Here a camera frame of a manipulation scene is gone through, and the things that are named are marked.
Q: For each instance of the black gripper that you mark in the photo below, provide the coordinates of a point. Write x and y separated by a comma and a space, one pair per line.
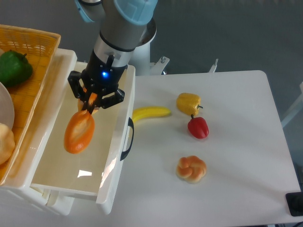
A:
97, 85

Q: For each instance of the long orange bread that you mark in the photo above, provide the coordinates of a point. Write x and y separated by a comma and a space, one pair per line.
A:
79, 131

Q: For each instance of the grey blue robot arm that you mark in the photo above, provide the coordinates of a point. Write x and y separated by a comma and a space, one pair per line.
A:
123, 23

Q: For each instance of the white open upper drawer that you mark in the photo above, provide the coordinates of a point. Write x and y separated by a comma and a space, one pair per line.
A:
94, 173

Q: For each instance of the round bread in basket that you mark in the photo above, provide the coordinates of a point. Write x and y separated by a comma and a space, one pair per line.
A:
7, 143

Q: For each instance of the white drawer cabinet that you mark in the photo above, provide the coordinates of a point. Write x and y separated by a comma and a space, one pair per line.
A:
17, 190

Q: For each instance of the knotted round bread roll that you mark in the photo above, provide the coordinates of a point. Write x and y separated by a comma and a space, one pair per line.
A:
191, 169

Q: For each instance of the yellow banana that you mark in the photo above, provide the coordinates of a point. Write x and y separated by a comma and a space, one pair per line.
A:
150, 112

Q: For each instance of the yellow woven basket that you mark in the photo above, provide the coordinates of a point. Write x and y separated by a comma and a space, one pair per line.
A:
40, 47

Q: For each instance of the white plate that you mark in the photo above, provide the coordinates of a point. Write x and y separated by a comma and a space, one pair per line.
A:
7, 113

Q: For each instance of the green bell pepper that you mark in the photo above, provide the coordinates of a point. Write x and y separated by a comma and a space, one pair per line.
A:
14, 68

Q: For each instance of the yellow bell pepper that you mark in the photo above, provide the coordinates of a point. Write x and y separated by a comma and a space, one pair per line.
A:
189, 103

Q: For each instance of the red bell pepper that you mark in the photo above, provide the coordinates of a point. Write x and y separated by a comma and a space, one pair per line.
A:
198, 127

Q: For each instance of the black device at edge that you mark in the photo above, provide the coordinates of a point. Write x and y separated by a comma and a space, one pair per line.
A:
295, 203

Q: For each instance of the black drawer handle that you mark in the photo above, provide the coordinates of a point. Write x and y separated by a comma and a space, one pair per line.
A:
128, 139

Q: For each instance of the white frame at right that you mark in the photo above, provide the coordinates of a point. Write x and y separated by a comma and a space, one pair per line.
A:
294, 108

